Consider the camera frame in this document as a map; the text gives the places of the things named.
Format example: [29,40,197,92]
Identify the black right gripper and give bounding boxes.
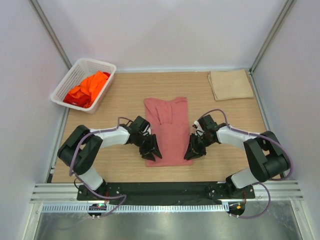
[184,132,215,160]

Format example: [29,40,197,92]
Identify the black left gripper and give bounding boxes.
[134,132,162,161]

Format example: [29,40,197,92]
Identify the pink t shirt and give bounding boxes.
[144,97,194,167]

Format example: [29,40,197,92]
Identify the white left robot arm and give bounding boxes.
[57,122,162,200]

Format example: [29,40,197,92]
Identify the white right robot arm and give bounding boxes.
[184,123,292,198]

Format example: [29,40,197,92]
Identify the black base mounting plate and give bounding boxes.
[76,181,256,206]

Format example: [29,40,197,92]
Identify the folded beige t shirt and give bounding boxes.
[208,69,255,101]

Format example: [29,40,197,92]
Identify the orange t shirt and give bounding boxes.
[63,71,111,109]

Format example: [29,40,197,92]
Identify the white plastic laundry basket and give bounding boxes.
[51,58,117,114]

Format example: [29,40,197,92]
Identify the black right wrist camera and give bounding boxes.
[197,114,221,133]

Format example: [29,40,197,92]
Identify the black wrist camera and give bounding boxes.
[128,116,151,134]
[197,114,221,133]

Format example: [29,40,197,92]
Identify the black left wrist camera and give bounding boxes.
[128,116,151,134]

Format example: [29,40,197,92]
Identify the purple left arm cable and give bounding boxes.
[68,116,128,217]

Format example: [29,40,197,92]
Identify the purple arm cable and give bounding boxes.
[197,108,295,220]
[68,116,128,217]

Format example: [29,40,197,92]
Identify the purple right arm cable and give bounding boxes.
[197,108,295,220]

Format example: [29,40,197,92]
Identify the white slotted cable duct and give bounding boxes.
[41,203,229,214]

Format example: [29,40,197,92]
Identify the right aluminium frame post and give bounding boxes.
[249,0,297,75]

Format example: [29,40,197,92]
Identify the aluminium frame post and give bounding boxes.
[28,0,73,70]
[249,0,297,75]

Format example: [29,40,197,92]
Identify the left aluminium frame post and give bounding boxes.
[28,0,73,70]

